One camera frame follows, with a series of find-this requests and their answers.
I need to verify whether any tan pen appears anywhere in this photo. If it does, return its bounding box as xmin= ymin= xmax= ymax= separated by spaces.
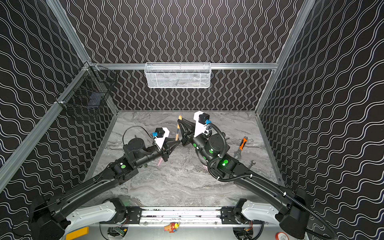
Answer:
xmin=175 ymin=121 xmax=180 ymax=141

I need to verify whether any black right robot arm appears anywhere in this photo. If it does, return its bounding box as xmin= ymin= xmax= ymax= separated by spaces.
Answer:
xmin=178 ymin=119 xmax=337 ymax=240

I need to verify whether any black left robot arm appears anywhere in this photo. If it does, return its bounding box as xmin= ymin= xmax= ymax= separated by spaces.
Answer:
xmin=29 ymin=138 xmax=180 ymax=240

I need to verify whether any small steel spanner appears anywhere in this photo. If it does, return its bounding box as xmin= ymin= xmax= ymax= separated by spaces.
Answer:
xmin=248 ymin=161 xmax=256 ymax=169

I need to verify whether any red yellow toy figure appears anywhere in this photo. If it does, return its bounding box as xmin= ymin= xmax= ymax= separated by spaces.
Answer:
xmin=164 ymin=223 xmax=180 ymax=233

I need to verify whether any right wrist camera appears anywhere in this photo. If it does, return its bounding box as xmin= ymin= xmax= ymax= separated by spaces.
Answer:
xmin=194 ymin=111 xmax=211 ymax=138

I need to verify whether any white wire mesh basket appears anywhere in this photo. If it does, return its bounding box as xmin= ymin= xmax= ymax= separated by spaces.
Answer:
xmin=144 ymin=62 xmax=212 ymax=89

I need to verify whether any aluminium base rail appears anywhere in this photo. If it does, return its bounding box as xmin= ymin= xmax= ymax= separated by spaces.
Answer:
xmin=113 ymin=206 xmax=271 ymax=226

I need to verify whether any black wire basket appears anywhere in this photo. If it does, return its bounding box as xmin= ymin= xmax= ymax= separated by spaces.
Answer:
xmin=59 ymin=66 xmax=118 ymax=122

